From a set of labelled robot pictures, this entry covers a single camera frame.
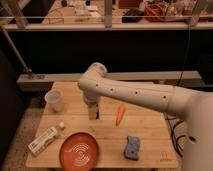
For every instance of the tan wooden end effector block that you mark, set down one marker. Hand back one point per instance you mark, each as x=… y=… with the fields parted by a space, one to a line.
x=92 y=112

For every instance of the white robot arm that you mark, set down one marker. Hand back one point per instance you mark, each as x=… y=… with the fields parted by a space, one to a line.
x=192 y=106

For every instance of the black ridged rectangular block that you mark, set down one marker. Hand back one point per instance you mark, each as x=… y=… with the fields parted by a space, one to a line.
x=97 y=111

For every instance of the orange carrot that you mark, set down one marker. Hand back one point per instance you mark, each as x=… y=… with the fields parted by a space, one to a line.
x=120 y=114

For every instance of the translucent plastic cup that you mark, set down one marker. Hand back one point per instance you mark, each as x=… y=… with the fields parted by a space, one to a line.
x=55 y=99

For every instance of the orange patterned plate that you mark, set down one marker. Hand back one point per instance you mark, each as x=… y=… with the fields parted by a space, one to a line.
x=79 y=152

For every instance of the blue grey sponge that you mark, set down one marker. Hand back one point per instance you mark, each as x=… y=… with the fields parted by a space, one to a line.
x=132 y=148

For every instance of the diagonal metal support rod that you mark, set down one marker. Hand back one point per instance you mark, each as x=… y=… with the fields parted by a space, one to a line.
x=27 y=69

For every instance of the grey metal rail beam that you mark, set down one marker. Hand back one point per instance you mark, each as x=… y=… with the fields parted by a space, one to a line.
x=42 y=82

